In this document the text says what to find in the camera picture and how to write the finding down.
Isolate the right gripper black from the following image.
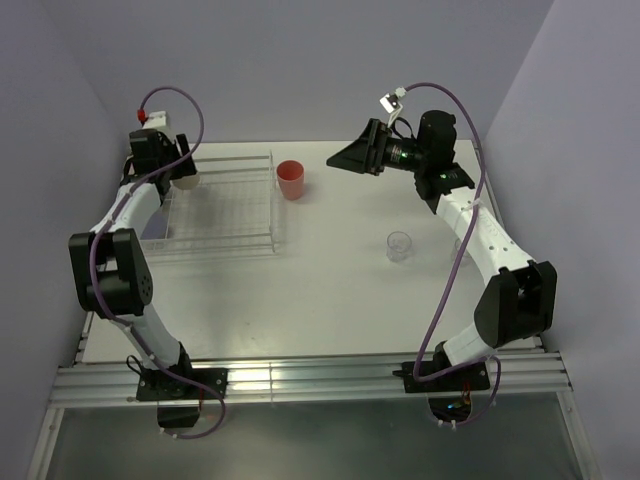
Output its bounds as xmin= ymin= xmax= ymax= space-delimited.
xmin=327 ymin=118 xmax=429 ymax=177

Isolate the beige plastic cup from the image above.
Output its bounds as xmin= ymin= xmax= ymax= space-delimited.
xmin=172 ymin=173 xmax=200 ymax=191

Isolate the purple plastic cup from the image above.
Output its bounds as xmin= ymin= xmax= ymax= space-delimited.
xmin=141 ymin=209 xmax=171 ymax=240

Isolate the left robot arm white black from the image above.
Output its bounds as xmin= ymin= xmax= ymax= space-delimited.
xmin=68 ymin=121 xmax=197 ymax=399

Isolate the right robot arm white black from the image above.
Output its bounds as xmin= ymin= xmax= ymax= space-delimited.
xmin=326 ymin=110 xmax=557 ymax=390

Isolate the clear acrylic dish rack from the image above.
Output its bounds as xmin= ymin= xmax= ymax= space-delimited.
xmin=140 ymin=151 xmax=279 ymax=262

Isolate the red plastic cup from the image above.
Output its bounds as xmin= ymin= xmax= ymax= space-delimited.
xmin=276 ymin=160 xmax=305 ymax=201

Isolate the clear glass near centre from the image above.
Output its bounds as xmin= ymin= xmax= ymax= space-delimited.
xmin=386 ymin=231 xmax=412 ymax=263

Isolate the clear glass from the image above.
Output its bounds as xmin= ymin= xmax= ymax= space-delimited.
xmin=451 ymin=239 xmax=471 ymax=266
xmin=386 ymin=231 xmax=412 ymax=263

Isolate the clear glass far right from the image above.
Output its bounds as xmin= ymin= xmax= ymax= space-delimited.
xmin=451 ymin=239 xmax=471 ymax=266

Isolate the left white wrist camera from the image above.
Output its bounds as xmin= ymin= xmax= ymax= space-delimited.
xmin=137 ymin=109 xmax=170 ymax=135

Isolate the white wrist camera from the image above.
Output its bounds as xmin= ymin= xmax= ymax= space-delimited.
xmin=137 ymin=109 xmax=170 ymax=135
xmin=379 ymin=87 xmax=406 ymax=127

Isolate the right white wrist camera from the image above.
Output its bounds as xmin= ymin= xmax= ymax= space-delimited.
xmin=379 ymin=87 xmax=406 ymax=127

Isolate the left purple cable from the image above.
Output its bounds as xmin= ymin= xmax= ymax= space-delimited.
xmin=88 ymin=87 xmax=227 ymax=441

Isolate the purple cable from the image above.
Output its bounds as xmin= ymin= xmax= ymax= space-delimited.
xmin=399 ymin=82 xmax=502 ymax=427
xmin=88 ymin=87 xmax=227 ymax=441

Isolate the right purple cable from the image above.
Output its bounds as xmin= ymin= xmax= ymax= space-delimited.
xmin=399 ymin=82 xmax=502 ymax=427

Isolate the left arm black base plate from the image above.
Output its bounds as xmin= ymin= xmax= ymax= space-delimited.
xmin=135 ymin=368 xmax=229 ymax=402

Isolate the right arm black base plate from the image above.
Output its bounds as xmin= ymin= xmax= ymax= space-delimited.
xmin=392 ymin=360 xmax=491 ymax=394

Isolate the aluminium mounting rail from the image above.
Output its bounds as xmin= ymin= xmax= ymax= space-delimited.
xmin=48 ymin=284 xmax=570 ymax=409

